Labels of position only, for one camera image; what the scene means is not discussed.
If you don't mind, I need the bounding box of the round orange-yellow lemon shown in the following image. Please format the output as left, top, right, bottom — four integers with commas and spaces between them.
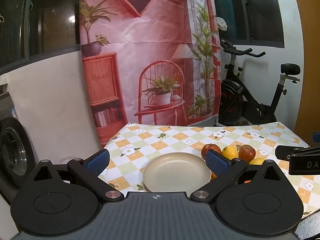
222, 146, 239, 160

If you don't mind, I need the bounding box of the black exercise bike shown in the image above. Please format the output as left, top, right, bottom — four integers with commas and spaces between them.
217, 37, 302, 127

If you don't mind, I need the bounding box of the beige plate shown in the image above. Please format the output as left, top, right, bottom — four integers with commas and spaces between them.
142, 152, 212, 193

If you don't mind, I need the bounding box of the printed pink backdrop cloth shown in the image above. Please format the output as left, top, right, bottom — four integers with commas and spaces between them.
79, 0, 222, 148

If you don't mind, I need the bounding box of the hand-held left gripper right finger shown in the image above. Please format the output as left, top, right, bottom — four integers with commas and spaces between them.
190, 149, 288, 202

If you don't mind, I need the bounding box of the dark window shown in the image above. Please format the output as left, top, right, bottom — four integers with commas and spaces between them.
0, 0, 82, 74
212, 0, 285, 48

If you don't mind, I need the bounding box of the white crumpled cloth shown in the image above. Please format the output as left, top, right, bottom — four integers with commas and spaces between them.
216, 17, 228, 32

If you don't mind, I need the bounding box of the white fluffy cloth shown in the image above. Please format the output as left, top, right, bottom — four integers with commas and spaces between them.
297, 210, 320, 240

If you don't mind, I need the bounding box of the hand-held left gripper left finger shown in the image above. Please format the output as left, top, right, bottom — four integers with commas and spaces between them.
27, 149, 125, 202

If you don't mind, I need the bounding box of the checkered floral tablecloth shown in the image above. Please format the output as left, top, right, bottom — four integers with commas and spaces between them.
97, 122, 318, 220

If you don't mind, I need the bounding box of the grey washing machine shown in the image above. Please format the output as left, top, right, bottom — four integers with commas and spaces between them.
0, 90, 37, 205

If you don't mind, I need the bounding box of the dark red apple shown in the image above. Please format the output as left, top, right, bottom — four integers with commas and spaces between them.
201, 144, 222, 159

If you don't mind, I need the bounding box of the large streaky red apple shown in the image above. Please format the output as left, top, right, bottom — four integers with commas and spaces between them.
238, 145, 257, 162

